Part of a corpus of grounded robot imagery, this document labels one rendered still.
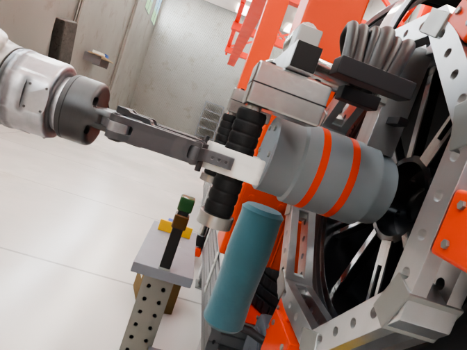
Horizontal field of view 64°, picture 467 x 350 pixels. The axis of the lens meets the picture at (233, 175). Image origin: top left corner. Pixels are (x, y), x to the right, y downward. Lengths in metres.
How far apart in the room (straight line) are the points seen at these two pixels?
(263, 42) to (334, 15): 1.96
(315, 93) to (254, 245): 0.38
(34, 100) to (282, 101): 0.26
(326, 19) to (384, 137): 0.55
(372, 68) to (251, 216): 0.40
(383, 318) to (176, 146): 0.29
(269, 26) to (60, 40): 6.08
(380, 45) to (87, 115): 0.33
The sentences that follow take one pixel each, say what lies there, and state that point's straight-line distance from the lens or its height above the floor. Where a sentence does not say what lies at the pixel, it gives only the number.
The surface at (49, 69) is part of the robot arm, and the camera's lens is 0.45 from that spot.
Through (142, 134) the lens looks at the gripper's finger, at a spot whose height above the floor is 0.83.
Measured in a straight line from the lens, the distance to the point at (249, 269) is 0.76.
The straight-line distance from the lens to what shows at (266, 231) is 0.74.
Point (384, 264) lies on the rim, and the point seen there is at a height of 0.74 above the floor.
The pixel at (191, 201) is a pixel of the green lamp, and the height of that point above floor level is 0.66.
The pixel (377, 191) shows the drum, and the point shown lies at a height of 0.85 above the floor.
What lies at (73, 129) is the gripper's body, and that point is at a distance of 0.44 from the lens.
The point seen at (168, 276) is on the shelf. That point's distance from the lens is 1.07.
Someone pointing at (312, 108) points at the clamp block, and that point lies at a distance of 0.44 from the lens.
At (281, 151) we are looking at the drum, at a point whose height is 0.86.
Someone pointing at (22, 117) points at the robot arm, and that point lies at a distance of 0.46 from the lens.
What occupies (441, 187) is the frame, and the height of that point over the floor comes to 0.88.
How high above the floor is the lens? 0.86
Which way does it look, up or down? 6 degrees down
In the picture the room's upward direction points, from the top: 19 degrees clockwise
